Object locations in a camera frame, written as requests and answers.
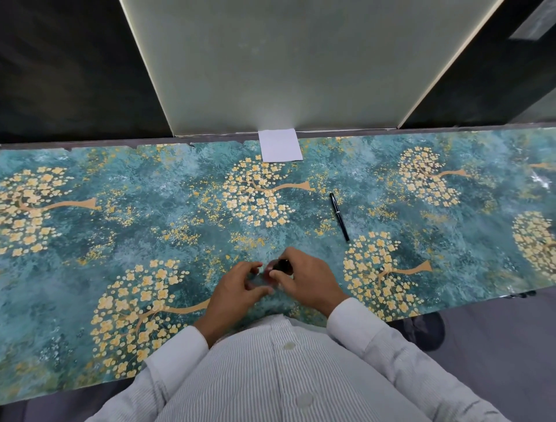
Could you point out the frosted white light panel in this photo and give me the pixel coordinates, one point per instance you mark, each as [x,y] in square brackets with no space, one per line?
[282,61]
[536,108]

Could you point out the black waste bin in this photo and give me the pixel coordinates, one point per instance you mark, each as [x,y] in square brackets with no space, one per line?
[423,332]

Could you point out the grey wall sticker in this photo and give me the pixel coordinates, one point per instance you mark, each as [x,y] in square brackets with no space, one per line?
[536,21]

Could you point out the person's striped shirt torso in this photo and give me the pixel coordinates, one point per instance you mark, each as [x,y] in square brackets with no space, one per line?
[282,378]

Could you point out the black bottle cap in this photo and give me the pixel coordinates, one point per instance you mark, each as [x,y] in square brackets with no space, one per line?
[282,265]

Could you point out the person's right forearm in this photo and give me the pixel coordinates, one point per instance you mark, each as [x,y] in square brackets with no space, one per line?
[404,369]

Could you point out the person's left hand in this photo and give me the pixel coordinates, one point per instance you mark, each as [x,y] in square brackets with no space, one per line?
[230,300]

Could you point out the black pen barrel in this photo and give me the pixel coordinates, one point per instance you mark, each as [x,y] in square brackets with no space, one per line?
[343,229]

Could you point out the person's left forearm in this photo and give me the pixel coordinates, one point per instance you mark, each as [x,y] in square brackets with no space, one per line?
[152,382]

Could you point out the person's right hand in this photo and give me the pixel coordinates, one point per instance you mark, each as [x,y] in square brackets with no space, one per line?
[312,282]

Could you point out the white paper square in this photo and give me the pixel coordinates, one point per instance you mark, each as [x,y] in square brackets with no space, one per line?
[280,145]

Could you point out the teal floral table cover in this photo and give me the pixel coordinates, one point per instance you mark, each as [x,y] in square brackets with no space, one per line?
[108,243]

